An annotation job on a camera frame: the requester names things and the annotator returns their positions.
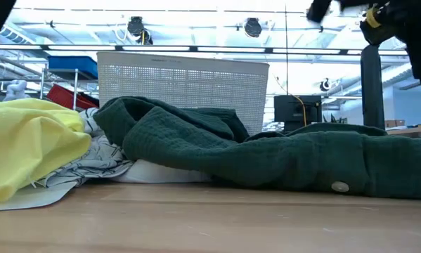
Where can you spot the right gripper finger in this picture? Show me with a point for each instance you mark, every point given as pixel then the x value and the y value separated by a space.
pixel 319 10

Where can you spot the dark green buttoned garment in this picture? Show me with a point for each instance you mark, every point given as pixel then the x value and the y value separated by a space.
pixel 266 158

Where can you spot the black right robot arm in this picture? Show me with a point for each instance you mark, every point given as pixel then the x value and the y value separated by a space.
pixel 372 88

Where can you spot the white perforated laundry basket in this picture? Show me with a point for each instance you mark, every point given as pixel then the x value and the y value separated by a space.
pixel 182 81

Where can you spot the yellow tape band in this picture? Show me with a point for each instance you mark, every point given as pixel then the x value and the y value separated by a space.
pixel 372 18

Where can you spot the cardboard box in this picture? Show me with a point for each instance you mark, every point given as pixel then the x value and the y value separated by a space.
pixel 394 123

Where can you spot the wooden workbench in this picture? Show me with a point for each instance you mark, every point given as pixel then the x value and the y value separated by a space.
pixel 410 131

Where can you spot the black monitor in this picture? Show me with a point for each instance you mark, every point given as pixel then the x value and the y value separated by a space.
pixel 287 109

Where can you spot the ceiling light track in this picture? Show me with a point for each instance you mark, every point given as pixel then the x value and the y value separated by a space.
pixel 196 48

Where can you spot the plain white garment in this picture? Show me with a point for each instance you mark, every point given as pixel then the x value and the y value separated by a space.
pixel 154 174

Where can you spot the blue plastic bin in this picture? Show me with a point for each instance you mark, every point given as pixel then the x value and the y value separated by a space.
pixel 73 63

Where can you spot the white black-lined patterned garment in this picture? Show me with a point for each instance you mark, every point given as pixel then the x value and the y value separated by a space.
pixel 101 158

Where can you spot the red plastic bin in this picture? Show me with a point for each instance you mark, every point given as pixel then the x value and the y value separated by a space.
pixel 66 96

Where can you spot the yellow garment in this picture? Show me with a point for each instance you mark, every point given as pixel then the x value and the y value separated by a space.
pixel 27 147

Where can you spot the flat white sheet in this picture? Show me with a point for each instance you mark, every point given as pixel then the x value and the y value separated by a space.
pixel 31 198

